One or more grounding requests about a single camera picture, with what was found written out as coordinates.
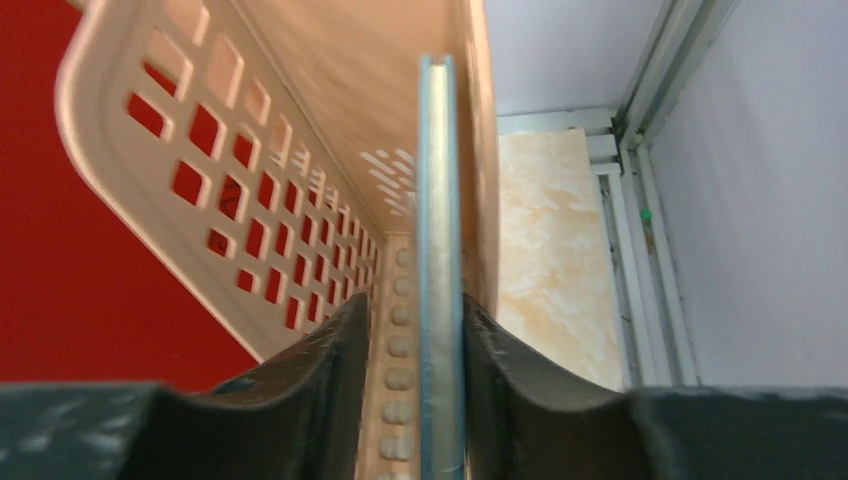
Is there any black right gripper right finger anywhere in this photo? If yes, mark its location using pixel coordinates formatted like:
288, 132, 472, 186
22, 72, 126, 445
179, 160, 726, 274
463, 296, 847, 479

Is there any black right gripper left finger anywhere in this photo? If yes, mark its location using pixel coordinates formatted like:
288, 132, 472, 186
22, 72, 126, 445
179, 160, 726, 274
1, 293, 369, 479

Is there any light blue hardcover book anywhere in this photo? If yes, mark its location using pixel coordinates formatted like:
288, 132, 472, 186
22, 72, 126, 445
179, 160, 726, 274
416, 55, 466, 479

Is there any red folder in organizer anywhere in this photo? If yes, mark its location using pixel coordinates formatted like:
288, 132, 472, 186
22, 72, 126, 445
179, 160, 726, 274
1, 1, 255, 391

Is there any beige plastic file organizer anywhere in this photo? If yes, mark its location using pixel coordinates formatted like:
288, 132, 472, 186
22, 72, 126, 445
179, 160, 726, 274
56, 1, 499, 479

